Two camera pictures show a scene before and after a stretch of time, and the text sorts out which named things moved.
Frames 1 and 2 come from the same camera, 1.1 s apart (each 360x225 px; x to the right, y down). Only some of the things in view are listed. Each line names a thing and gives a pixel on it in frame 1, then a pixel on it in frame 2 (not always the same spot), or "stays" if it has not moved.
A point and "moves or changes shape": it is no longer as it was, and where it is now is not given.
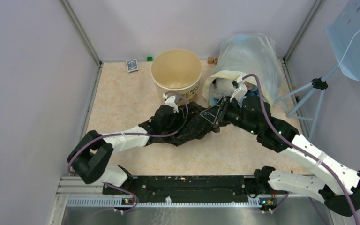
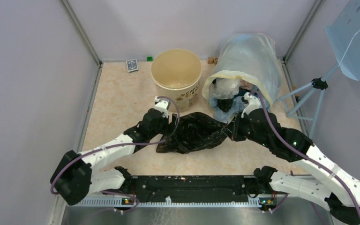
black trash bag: (190, 127) moves or changes shape
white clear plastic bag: (222, 86) stays
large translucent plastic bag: (243, 54) stays
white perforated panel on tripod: (353, 34) stays
